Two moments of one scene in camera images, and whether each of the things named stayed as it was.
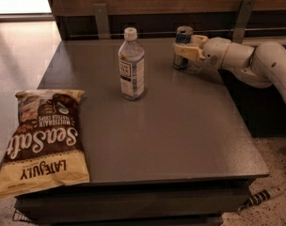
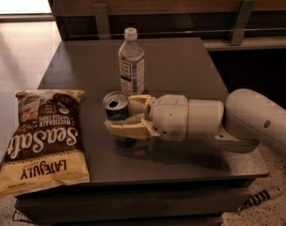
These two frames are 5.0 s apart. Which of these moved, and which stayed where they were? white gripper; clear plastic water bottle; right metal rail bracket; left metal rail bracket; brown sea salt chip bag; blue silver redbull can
Moved: blue silver redbull can; white gripper
Stayed: clear plastic water bottle; right metal rail bracket; brown sea salt chip bag; left metal rail bracket
